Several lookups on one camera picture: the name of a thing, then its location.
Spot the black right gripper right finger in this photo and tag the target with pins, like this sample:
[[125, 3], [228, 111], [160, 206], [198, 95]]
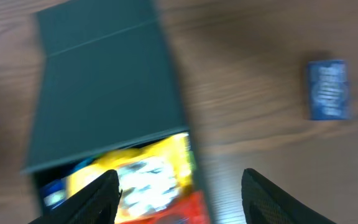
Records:
[[264, 202]]

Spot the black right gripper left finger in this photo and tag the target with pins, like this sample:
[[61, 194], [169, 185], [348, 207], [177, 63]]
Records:
[[97, 203]]

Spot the blue Oreo cookie pack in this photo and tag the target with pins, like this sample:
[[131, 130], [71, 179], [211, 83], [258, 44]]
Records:
[[60, 183]]

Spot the yellow Hershey's Kisses bag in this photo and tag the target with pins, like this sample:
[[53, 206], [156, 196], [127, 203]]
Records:
[[150, 178]]

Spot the red snack bag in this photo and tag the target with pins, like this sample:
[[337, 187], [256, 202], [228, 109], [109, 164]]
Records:
[[189, 210]]

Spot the black gift box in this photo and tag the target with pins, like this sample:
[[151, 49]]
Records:
[[109, 83]]

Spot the blue Eclipse mint box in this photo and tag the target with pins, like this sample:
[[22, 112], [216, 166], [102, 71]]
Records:
[[328, 90]]

